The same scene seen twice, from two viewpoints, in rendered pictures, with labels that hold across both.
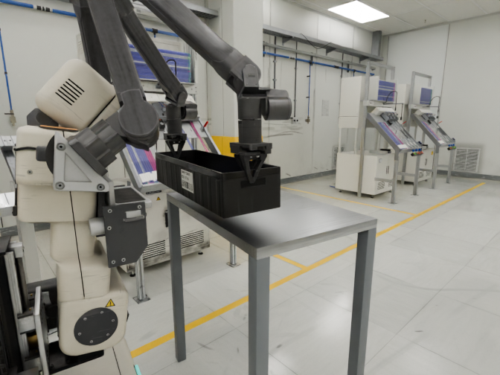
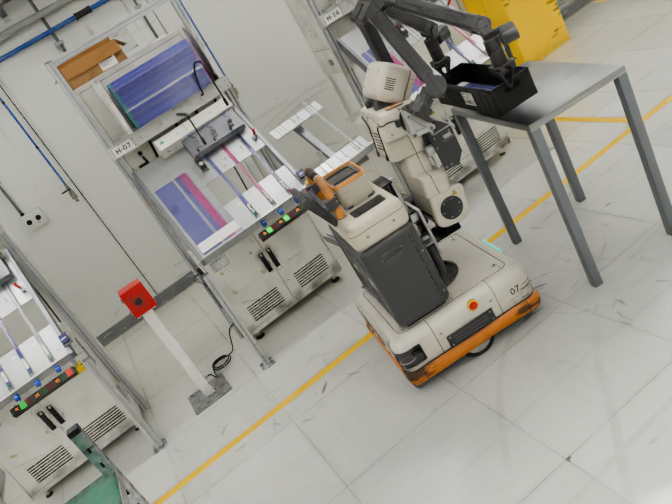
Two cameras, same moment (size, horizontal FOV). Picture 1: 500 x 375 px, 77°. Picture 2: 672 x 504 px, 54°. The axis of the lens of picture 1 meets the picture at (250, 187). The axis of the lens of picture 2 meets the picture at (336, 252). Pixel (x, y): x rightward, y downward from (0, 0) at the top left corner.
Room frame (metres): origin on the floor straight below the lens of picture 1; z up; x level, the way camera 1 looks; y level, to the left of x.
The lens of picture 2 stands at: (-1.76, -0.30, 1.73)
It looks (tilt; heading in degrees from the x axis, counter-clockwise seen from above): 23 degrees down; 27
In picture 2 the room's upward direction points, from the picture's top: 31 degrees counter-clockwise
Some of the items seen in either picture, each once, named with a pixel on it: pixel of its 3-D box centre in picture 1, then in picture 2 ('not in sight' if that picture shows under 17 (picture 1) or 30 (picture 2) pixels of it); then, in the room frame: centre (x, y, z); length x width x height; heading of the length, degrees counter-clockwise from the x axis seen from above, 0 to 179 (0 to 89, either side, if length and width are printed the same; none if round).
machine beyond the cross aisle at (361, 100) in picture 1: (370, 131); not in sight; (4.87, -1.83, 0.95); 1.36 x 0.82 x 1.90; 42
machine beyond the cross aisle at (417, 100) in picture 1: (411, 129); not in sight; (5.82, -2.92, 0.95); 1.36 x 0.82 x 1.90; 42
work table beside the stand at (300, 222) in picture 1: (255, 302); (559, 167); (1.12, -0.02, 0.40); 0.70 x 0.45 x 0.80; 32
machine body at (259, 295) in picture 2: not in sight; (259, 259); (1.53, 1.89, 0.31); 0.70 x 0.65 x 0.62; 132
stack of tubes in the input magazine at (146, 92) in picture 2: not in sight; (160, 83); (1.48, 1.77, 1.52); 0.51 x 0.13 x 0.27; 132
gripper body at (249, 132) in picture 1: (250, 135); (498, 59); (0.78, 0.00, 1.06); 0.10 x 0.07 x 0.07; 32
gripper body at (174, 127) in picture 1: (174, 128); (437, 55); (1.26, 0.30, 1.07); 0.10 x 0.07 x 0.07; 32
